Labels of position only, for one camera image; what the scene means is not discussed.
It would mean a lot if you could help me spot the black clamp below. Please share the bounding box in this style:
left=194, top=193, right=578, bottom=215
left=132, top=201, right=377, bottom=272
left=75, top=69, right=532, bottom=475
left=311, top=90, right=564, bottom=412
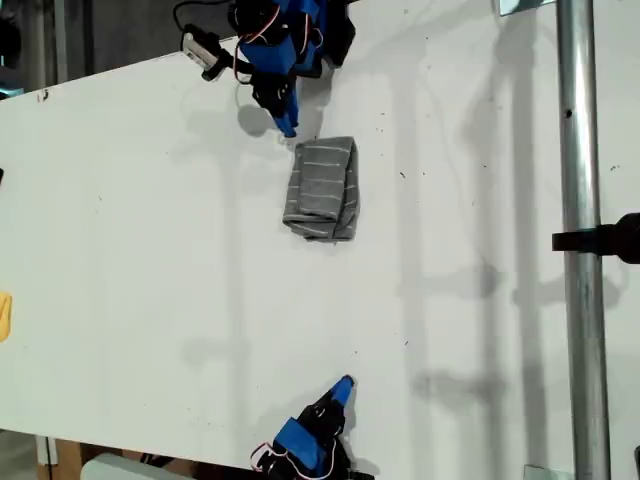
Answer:
left=551, top=212, right=640, bottom=265

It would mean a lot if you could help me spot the steel post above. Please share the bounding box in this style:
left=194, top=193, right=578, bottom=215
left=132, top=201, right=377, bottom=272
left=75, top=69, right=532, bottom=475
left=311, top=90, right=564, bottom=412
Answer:
left=554, top=0, right=614, bottom=480

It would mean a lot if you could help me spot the grey vertical pole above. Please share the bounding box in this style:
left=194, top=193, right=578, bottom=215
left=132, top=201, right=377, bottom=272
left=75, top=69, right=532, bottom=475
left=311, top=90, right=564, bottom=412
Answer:
left=52, top=0, right=69, bottom=84

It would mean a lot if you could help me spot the camera black stalk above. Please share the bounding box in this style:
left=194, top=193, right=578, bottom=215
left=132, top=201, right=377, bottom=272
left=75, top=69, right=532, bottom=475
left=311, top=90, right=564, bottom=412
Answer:
left=199, top=49, right=235, bottom=82

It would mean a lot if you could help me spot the white leg bracket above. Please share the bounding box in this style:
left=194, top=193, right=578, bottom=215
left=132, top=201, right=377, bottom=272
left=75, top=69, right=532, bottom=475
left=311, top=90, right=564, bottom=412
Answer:
left=34, top=434, right=59, bottom=468

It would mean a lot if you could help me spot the brown wooden table leg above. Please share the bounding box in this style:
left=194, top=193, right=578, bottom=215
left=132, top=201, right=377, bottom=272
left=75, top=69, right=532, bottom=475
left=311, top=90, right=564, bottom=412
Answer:
left=49, top=439, right=85, bottom=480

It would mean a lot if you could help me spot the yellow object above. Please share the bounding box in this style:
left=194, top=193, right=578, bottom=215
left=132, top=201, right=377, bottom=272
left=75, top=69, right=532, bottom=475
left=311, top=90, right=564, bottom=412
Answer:
left=0, top=290, right=14, bottom=344

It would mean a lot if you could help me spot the grey white-striped towel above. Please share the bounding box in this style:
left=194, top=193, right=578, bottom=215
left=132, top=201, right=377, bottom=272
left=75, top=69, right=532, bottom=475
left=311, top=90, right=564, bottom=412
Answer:
left=280, top=135, right=363, bottom=244

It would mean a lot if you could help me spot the camera black cable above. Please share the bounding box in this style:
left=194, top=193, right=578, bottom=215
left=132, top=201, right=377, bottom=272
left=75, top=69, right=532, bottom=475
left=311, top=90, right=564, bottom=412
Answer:
left=171, top=0, right=236, bottom=26

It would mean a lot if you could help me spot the black round object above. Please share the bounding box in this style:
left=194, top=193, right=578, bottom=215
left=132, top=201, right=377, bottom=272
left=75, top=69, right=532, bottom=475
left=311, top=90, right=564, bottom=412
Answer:
left=0, top=14, right=24, bottom=60

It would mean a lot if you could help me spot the white box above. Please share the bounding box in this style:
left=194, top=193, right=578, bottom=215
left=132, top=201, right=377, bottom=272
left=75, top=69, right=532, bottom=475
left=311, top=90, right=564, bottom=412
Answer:
left=79, top=452, right=199, bottom=480

